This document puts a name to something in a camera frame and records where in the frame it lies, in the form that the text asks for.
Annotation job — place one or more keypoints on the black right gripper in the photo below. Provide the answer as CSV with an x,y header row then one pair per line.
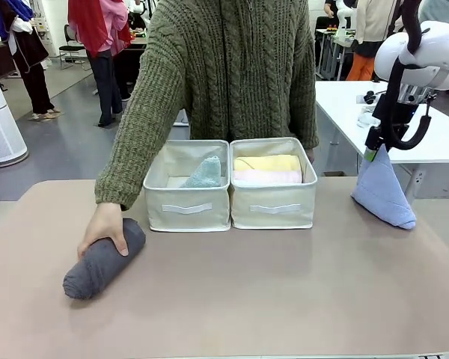
x,y
394,112

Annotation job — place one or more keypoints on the lavender blue towel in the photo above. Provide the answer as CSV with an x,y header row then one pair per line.
x,y
381,190

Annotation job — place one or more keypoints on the mint green towel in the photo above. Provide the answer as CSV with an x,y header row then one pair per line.
x,y
205,174

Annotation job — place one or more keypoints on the dark gray towel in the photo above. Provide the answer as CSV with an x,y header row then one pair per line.
x,y
97,269

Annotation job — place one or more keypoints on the person's right forearm green sleeve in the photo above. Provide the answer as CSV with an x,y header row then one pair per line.
x,y
134,161

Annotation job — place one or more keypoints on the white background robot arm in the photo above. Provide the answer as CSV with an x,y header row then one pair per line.
x,y
345,13

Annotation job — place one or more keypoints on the person's left forearm green sleeve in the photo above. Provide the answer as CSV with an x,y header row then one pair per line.
x,y
307,123

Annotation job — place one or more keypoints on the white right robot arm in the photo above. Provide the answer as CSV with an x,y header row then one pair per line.
x,y
430,48

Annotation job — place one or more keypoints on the person's left hand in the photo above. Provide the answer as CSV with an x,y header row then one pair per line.
x,y
310,156

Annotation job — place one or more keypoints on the person's right hand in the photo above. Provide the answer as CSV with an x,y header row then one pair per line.
x,y
104,222

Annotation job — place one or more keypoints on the crumpled white cloth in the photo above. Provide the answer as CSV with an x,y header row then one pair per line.
x,y
367,119

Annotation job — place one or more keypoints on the white background table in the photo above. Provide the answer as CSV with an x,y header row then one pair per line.
x,y
340,108

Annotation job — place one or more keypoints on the small black object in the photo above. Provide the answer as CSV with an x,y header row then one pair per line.
x,y
369,97

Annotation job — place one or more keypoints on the yellow folded towel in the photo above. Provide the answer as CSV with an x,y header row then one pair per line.
x,y
265,164

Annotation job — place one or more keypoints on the pink folded towel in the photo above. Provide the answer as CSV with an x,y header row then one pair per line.
x,y
265,177

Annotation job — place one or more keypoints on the cream fabric storage box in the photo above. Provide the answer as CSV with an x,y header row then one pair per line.
x,y
187,213
273,213

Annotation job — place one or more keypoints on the gray background desk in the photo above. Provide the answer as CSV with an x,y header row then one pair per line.
x,y
331,48

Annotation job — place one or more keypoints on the bystander in orange trousers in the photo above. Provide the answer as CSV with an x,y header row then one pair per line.
x,y
368,33

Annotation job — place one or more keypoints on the person torso green knit sweater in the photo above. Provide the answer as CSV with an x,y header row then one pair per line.
x,y
228,75

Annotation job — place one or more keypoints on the pinkish brown table mat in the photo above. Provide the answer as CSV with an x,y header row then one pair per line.
x,y
224,291

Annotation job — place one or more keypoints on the bystander with red scarf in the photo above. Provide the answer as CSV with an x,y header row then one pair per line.
x,y
104,56

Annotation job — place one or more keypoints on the black background chair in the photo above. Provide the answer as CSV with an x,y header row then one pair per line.
x,y
73,48

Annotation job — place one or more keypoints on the bystander in black dress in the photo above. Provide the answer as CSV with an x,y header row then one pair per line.
x,y
31,56

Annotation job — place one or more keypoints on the white air purifier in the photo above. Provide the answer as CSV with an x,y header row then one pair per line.
x,y
0,119

